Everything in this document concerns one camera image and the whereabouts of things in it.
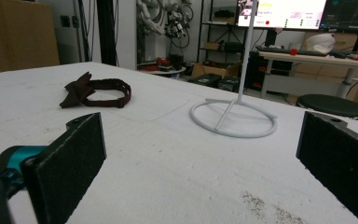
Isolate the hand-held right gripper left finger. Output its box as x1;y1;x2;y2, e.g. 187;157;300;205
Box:
0;112;107;224

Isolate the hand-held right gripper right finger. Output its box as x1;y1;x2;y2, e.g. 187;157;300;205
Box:
296;110;358;224

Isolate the dark red bow tie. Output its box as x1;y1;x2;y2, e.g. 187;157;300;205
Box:
59;71;132;109

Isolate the white metal stand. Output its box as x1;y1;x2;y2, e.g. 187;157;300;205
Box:
189;0;279;139

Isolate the round black stool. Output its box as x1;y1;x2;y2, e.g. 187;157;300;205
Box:
296;93;358;121

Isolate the white desk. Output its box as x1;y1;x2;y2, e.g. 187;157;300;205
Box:
256;46;358;100

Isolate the white plastic bag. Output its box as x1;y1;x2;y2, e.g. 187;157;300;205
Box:
305;33;337;55

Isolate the black keyboard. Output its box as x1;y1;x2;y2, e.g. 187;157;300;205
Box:
255;45;328;58

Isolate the large cardboard box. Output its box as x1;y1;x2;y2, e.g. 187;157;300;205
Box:
0;0;61;76

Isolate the dark computer monitor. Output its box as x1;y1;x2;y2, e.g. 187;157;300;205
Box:
319;0;358;34

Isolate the open cardboard box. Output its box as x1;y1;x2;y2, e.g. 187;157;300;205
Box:
190;61;242;80

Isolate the black storage crate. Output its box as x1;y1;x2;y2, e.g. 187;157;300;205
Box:
187;73;223;89

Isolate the bright computer monitor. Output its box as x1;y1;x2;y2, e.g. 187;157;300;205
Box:
236;0;328;31

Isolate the black metal shelf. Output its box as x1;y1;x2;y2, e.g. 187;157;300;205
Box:
197;0;250;73

